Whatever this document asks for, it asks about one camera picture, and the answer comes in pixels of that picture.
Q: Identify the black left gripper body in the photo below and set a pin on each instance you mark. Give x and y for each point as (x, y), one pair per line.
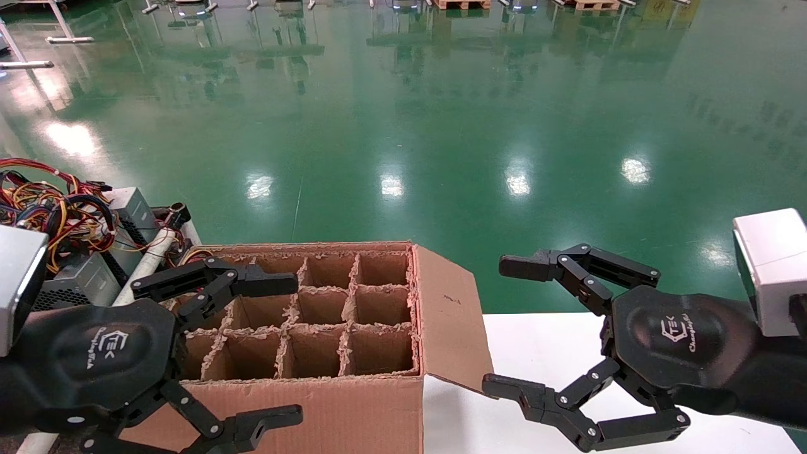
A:
(94, 359)

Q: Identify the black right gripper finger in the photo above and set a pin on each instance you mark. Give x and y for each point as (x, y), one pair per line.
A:
(630, 432)
(567, 265)

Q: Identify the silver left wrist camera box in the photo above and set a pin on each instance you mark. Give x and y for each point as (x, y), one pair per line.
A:
(19, 284)

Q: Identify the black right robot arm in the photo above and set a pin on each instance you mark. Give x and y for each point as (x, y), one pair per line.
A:
(782, 378)

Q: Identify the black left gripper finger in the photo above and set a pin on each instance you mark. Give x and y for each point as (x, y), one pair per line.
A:
(252, 425)
(252, 284)

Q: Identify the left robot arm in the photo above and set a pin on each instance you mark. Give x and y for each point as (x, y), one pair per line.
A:
(7, 391)

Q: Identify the wooden pallet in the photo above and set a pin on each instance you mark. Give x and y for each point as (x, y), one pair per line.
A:
(596, 4)
(460, 4)

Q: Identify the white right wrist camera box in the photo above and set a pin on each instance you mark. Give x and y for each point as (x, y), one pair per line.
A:
(772, 265)

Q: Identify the brown cardboard box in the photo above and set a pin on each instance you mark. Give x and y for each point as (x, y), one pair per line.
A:
(353, 416)

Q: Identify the black tube fitting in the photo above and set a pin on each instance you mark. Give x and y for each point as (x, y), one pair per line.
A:
(178, 213)

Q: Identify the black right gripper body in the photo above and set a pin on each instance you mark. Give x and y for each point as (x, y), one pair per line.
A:
(681, 340)

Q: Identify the white plastic pipe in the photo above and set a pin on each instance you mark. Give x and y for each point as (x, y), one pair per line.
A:
(148, 265)

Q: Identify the cardboard divider grid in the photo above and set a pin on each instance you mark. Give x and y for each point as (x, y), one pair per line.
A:
(350, 321)

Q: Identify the white metal table leg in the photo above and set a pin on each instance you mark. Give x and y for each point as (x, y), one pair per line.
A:
(69, 39)
(25, 64)

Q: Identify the silver power supply unit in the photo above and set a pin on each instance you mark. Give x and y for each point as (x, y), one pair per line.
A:
(132, 214)

